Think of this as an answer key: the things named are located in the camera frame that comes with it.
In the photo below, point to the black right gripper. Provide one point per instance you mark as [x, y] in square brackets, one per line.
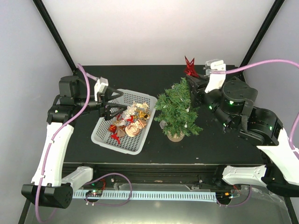
[198, 85]

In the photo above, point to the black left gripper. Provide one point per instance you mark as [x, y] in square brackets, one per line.
[105, 112]

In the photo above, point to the red star ornament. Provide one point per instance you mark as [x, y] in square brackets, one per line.
[190, 69]

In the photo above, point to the white snowflake ornament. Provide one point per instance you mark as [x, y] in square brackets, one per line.
[130, 111]

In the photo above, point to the small green christmas tree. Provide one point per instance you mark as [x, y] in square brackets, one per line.
[177, 135]

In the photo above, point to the white perforated plastic basket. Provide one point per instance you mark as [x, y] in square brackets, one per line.
[128, 145]

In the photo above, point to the white string lights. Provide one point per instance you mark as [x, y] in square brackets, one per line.
[175, 107]

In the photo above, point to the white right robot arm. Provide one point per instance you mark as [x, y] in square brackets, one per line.
[232, 103]

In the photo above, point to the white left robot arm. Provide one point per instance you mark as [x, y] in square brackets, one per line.
[48, 188]

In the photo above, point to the gold merry christmas sign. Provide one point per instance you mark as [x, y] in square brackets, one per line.
[144, 105]

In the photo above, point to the red gift box ornament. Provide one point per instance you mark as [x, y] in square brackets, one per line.
[112, 128]

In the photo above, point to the red reindeer ornament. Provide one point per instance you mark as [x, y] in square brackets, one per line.
[115, 137]

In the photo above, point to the gold bell ornament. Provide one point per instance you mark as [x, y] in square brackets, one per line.
[143, 115]

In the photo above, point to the wooden santa ornament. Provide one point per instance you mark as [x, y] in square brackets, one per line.
[133, 129]

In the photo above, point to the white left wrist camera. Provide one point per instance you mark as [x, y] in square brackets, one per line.
[100, 87]

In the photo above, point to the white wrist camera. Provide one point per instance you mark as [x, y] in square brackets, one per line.
[216, 73]
[100, 87]

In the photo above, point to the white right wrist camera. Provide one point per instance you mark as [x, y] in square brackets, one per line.
[216, 73]

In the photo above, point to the white slotted cable duct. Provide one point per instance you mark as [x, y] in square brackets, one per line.
[145, 195]

